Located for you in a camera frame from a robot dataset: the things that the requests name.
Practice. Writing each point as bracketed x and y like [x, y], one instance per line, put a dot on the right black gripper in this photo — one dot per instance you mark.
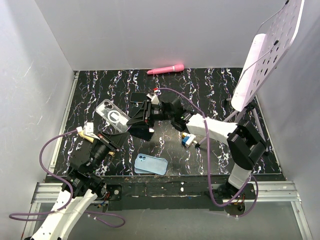
[140, 117]

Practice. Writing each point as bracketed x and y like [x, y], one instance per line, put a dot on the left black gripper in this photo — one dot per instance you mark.
[114, 142]

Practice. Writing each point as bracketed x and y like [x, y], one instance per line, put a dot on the black phone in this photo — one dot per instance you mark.
[142, 132]

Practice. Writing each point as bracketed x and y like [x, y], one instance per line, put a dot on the clear transparent phone case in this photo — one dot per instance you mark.
[113, 115]

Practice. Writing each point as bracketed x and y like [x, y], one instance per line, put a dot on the light blue phone case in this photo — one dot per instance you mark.
[139, 171]

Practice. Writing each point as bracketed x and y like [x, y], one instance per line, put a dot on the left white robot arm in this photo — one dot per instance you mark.
[80, 188]

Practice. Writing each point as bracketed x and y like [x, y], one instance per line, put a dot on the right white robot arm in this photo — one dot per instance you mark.
[245, 143]

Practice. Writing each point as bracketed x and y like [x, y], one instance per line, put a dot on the beige wooden toy piece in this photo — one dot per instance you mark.
[91, 140]

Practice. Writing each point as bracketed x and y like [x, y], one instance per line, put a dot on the toy figure with blue body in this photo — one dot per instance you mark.
[187, 139]

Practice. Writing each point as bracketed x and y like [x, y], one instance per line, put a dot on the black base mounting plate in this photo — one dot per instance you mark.
[171, 192]

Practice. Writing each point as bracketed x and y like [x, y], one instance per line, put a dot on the pink microphone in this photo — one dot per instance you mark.
[168, 69]

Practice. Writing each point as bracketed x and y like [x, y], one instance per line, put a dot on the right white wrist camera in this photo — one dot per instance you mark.
[153, 97]

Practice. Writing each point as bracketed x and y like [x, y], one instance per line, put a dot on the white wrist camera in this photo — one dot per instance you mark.
[153, 97]
[88, 129]

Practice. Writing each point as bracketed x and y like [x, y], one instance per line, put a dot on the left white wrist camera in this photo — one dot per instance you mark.
[88, 129]

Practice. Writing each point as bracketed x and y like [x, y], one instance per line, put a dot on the aluminium frame rail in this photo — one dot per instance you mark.
[47, 192]

